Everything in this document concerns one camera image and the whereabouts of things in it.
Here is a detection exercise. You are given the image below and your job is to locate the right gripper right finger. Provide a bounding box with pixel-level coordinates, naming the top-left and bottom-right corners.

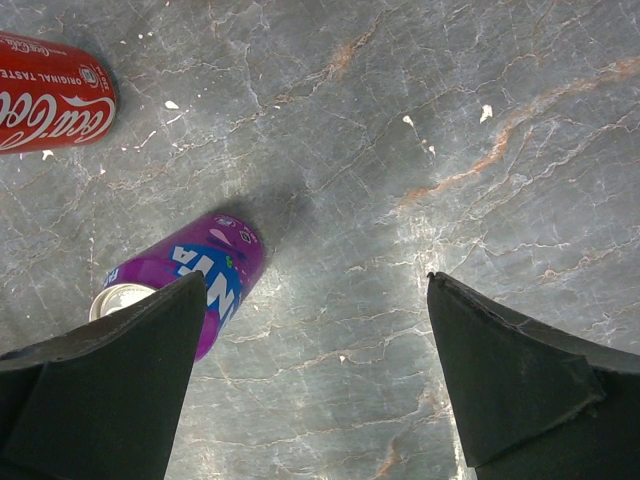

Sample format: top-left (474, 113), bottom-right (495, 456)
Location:
top-left (427, 272), bottom-right (639, 479)

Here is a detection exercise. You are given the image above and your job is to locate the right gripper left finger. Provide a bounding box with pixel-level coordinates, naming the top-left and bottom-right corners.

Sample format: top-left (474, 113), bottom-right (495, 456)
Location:
top-left (1, 273), bottom-right (206, 479)

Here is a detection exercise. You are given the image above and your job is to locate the red cola can far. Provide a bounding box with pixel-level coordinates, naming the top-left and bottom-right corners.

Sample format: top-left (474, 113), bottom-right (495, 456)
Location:
top-left (1, 31), bottom-right (117, 154)

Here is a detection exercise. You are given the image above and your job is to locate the purple soda can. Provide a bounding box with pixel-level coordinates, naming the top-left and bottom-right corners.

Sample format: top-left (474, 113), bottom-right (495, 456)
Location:
top-left (89, 213), bottom-right (265, 360)

